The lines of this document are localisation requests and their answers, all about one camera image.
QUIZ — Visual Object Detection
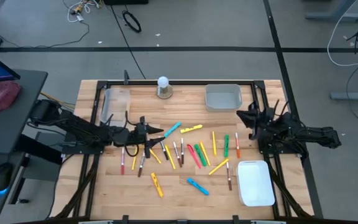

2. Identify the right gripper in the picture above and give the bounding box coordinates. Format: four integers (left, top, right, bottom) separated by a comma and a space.
236, 107, 281, 141

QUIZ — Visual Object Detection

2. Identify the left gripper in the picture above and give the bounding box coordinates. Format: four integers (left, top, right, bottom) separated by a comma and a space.
132, 124, 167, 159

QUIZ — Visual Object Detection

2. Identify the yellow thin marker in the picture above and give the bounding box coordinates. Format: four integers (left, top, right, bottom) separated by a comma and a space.
199, 141, 211, 167
211, 131, 218, 157
131, 146, 138, 171
149, 148, 162, 164
208, 157, 230, 176
164, 144, 177, 170

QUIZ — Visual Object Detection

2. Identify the black white marker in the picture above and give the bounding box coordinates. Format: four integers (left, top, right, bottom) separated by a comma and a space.
160, 141, 170, 161

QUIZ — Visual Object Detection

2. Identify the teal Sharpie highlighter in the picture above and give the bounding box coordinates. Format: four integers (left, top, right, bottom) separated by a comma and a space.
163, 121, 182, 138

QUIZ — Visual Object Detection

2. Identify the orange white marker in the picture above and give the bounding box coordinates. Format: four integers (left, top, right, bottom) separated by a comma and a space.
235, 132, 241, 159

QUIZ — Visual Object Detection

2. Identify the red white marker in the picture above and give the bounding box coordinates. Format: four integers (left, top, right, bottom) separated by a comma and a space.
120, 147, 126, 176

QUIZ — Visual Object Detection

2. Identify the yellow clip highlighter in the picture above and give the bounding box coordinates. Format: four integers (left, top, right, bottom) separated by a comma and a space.
180, 124, 204, 134

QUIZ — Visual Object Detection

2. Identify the pink highlighter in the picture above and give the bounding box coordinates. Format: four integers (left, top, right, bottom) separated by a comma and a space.
186, 144, 202, 169

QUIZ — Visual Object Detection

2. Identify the yellow chunky highlighter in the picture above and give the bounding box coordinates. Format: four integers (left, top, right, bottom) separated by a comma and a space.
150, 172, 165, 198

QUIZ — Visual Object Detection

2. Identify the white plastic bin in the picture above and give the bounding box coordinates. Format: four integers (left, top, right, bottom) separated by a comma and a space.
236, 160, 276, 207

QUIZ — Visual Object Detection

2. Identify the blue highlighter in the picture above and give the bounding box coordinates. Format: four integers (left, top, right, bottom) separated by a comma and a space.
186, 177, 210, 197

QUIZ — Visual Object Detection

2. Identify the grey plastic bin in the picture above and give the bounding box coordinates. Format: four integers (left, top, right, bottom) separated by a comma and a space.
204, 83, 243, 113

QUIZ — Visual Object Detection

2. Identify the clear plastic bin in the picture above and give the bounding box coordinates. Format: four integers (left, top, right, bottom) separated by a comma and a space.
99, 87, 132, 128

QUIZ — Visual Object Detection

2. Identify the white bulb table lamp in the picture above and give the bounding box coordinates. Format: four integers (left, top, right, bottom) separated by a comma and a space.
156, 76, 174, 100

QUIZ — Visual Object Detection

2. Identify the grey desk foot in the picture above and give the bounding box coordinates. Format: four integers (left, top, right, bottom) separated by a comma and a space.
329, 89, 358, 101
305, 0, 358, 23

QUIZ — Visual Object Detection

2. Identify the black desk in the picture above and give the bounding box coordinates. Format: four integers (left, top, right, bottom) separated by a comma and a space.
0, 68, 64, 224

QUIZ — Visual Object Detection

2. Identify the black computer mouse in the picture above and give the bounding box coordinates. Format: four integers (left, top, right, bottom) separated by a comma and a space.
0, 162, 14, 193

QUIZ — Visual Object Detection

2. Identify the black aluminium table frame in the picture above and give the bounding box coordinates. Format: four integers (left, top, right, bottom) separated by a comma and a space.
50, 70, 324, 224

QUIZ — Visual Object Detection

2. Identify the long black floor cable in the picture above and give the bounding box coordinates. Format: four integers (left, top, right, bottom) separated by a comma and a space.
109, 4, 147, 80

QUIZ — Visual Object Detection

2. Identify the yellow flat cable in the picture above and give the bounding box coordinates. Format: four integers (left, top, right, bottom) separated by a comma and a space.
40, 91, 76, 110

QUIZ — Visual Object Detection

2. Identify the black coiled cable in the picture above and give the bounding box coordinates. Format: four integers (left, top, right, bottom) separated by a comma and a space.
121, 10, 142, 34

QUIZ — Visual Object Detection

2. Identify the long white floor cable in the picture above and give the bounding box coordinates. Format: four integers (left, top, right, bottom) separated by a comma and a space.
326, 0, 358, 67

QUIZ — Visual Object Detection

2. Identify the thin black floor cable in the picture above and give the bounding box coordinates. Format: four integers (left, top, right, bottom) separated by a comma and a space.
0, 12, 90, 49

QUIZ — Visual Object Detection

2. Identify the white cable bundle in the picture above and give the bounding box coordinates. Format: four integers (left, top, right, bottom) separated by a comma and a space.
62, 0, 102, 24

